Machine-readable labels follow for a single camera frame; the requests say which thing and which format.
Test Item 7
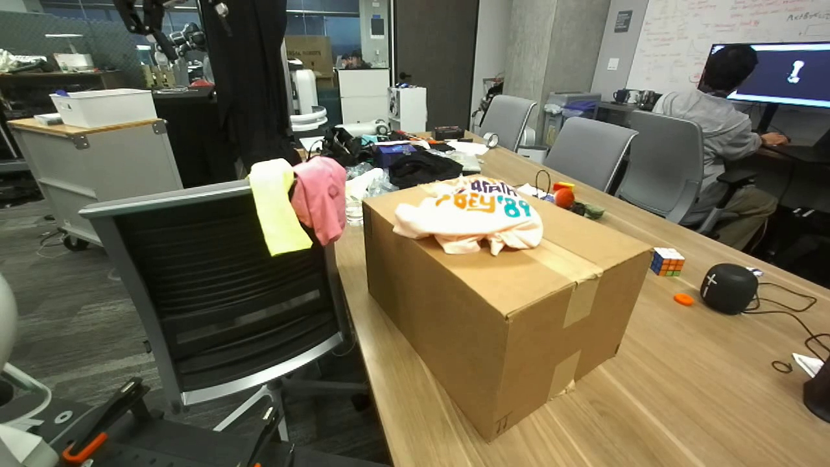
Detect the black clothing pile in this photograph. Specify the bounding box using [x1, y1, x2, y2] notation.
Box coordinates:
[387, 144, 466, 191]

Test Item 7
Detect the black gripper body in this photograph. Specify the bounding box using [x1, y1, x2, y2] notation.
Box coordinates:
[110, 0, 176, 37]

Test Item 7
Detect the pink shirt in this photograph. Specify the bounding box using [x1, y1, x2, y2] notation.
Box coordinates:
[291, 155, 350, 249]

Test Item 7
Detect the seated person in grey shirt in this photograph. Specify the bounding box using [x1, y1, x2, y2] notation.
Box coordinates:
[652, 41, 791, 255]

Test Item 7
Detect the Rubik's cube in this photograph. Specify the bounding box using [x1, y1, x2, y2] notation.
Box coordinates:
[648, 248, 688, 281]

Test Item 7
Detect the grey office chair with metal frame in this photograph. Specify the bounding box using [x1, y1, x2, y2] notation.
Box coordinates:
[79, 178, 385, 437]

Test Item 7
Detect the monitor with lit blue screen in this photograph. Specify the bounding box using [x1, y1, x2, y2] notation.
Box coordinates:
[708, 37, 830, 111]

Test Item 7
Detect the orange ball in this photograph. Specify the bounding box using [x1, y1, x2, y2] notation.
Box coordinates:
[549, 180, 578, 210]

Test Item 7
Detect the white paper towel roll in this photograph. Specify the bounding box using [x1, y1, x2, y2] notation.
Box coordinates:
[294, 69, 322, 118]

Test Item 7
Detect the brown cardboard box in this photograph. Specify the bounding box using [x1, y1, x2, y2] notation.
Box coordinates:
[360, 178, 657, 445]

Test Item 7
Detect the orange-handled black clamp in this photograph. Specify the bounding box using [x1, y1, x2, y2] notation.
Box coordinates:
[54, 377, 150, 467]

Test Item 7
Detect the white rolling cart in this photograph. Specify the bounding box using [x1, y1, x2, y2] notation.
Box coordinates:
[7, 115, 186, 255]

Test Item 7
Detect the white cabinet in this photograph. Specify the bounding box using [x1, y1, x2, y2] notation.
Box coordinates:
[335, 69, 392, 128]

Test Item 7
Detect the black speaker cable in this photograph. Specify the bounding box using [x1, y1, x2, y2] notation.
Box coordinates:
[746, 277, 830, 377]

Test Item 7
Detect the black round speaker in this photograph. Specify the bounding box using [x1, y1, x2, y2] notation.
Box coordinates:
[698, 263, 762, 316]

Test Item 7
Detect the dark green small object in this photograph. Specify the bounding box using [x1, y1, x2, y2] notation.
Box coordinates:
[569, 201, 606, 222]

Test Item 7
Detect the peach shirt with orange print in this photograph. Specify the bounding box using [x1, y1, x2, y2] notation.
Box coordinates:
[392, 175, 548, 259]

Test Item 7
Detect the black pillar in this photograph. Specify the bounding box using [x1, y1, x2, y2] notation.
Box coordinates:
[197, 0, 300, 178]

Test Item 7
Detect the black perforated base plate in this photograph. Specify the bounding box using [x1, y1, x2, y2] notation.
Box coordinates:
[50, 379, 385, 467]

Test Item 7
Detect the clear plastic storage bin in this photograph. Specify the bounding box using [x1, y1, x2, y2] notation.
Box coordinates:
[50, 85, 162, 130]

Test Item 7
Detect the yellow-green towel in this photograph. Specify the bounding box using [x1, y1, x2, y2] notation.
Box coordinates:
[247, 155, 317, 259]

